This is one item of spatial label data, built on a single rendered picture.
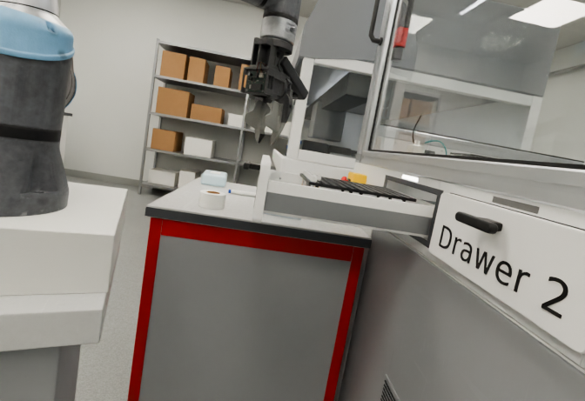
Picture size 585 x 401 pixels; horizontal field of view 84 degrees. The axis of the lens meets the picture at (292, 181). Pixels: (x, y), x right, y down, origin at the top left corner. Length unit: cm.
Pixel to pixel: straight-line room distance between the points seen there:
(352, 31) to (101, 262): 143
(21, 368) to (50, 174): 22
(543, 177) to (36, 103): 60
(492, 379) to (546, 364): 9
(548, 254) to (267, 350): 74
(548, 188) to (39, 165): 61
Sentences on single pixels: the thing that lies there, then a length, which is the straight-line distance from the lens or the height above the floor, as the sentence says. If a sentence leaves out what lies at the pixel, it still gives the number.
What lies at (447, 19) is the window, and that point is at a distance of 88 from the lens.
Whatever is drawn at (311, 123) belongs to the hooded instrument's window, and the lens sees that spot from 155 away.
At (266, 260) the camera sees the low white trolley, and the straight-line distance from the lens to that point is 88.
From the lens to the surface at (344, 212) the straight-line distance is 62.
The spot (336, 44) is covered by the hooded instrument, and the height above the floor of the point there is 145.
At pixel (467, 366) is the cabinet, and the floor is 69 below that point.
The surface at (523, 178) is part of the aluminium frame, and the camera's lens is 51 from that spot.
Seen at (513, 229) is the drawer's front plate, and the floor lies 91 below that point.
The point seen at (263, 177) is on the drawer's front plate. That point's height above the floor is 90.
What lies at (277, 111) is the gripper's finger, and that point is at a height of 103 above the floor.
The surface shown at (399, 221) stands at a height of 86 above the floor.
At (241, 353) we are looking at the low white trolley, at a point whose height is 39.
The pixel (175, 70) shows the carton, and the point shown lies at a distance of 467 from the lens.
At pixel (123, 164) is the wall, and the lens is 532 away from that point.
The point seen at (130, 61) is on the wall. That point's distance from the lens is 536.
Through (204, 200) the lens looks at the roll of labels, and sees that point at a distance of 90.
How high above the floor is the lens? 96
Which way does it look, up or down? 6 degrees down
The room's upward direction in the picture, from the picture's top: 10 degrees clockwise
